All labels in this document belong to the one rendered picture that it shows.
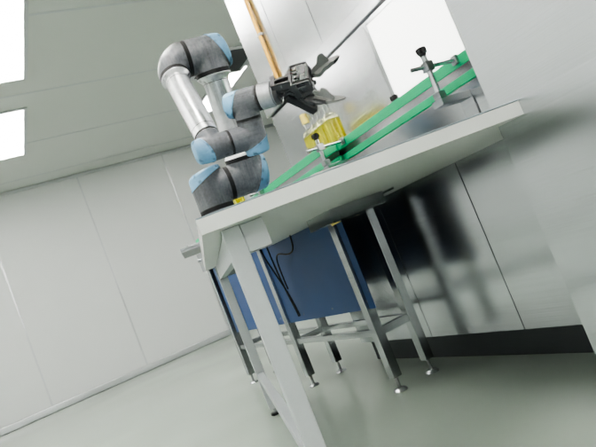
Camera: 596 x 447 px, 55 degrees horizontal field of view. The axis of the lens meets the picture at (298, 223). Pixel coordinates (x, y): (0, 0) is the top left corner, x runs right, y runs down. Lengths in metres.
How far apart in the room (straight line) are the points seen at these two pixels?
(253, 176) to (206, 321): 6.21
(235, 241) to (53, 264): 6.72
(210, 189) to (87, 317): 5.99
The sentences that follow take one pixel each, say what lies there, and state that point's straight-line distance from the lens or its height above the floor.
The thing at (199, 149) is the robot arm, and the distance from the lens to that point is 1.65.
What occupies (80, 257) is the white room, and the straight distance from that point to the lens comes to 7.86.
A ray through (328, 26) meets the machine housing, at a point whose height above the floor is 1.44.
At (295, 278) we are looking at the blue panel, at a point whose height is 0.53.
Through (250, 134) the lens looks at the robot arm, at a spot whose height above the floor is 0.99.
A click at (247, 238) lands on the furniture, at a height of 0.68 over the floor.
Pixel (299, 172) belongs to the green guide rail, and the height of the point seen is 0.93.
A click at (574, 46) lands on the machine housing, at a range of 1.28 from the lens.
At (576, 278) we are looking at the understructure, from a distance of 1.41.
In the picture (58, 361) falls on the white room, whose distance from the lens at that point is 7.73.
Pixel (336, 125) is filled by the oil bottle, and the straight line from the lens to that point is 2.27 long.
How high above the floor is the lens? 0.60
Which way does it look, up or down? 3 degrees up
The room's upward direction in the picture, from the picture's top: 22 degrees counter-clockwise
